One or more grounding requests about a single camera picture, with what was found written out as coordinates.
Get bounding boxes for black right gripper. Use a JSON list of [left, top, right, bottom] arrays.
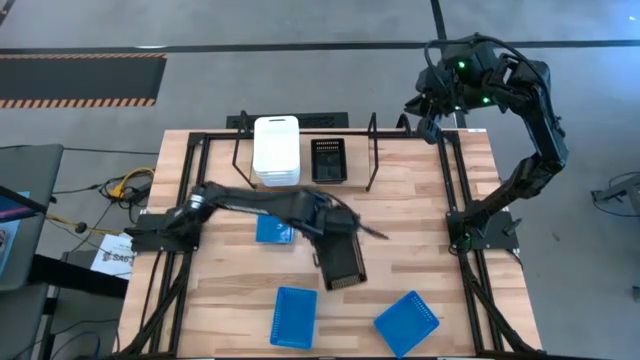
[[404, 64, 456, 119]]

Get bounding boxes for black plastic basket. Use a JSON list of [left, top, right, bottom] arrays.
[[312, 232, 369, 292], [310, 137, 349, 184]]

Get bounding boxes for blue plastic basket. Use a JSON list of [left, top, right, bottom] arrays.
[[255, 214, 296, 245], [269, 286, 319, 350], [373, 290, 441, 359]]

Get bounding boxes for black perforated metal panel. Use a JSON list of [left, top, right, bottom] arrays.
[[225, 111, 350, 130]]

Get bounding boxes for grey chair base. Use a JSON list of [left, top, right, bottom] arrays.
[[591, 172, 640, 219]]

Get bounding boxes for printed white paper sheet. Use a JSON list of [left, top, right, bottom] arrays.
[[89, 232, 136, 281]]

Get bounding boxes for black beam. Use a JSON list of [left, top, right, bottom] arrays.
[[27, 254, 129, 300]]

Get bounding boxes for black mat with striped edge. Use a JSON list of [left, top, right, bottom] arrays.
[[0, 53, 168, 109]]

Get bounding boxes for blue screen panel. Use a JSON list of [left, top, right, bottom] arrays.
[[0, 191, 32, 276]]

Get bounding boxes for black metal rig frame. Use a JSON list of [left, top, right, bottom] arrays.
[[117, 130, 546, 359]]

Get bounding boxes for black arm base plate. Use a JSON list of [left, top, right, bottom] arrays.
[[446, 209, 520, 251], [124, 212, 204, 253]]

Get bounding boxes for black cable bundle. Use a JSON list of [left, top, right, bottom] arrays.
[[52, 172, 154, 206]]

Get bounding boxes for yellow cable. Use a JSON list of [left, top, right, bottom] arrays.
[[107, 167, 156, 199]]

